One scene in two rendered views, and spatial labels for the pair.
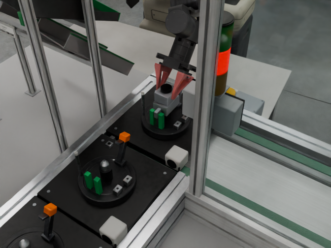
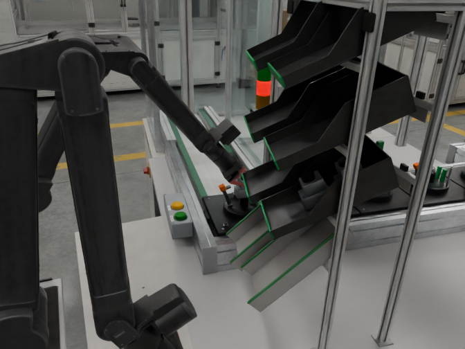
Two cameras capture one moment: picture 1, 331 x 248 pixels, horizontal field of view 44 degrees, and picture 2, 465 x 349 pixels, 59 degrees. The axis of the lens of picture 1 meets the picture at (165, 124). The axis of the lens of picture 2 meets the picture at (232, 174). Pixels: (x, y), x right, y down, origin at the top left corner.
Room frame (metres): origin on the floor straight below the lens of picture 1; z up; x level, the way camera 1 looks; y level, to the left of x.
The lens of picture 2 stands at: (1.78, 0.73, 1.69)
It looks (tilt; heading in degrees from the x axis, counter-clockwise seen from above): 26 degrees down; 220
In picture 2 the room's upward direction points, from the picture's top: 1 degrees clockwise
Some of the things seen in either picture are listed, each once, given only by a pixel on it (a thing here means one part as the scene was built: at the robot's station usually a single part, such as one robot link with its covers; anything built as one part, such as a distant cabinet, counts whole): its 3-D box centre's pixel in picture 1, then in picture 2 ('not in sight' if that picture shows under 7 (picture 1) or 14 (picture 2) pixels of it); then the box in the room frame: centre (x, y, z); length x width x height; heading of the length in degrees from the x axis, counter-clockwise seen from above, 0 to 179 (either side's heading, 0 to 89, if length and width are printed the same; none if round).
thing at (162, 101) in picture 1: (164, 99); (248, 185); (0.82, 0.00, 1.06); 0.08 x 0.04 x 0.07; 146
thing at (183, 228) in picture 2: not in sight; (177, 214); (0.96, -0.19, 0.93); 0.21 x 0.07 x 0.06; 56
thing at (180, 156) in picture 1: (176, 158); not in sight; (0.69, -0.03, 0.97); 0.05 x 0.05 x 0.04; 56
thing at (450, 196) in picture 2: not in sight; (431, 175); (0.21, 0.42, 1.01); 0.24 x 0.24 x 0.13; 56
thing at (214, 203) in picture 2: (166, 123); (243, 211); (0.83, 0.00, 0.96); 0.24 x 0.24 x 0.02; 56
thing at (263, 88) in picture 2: not in sight; (263, 87); (0.62, -0.09, 1.33); 0.05 x 0.05 x 0.05
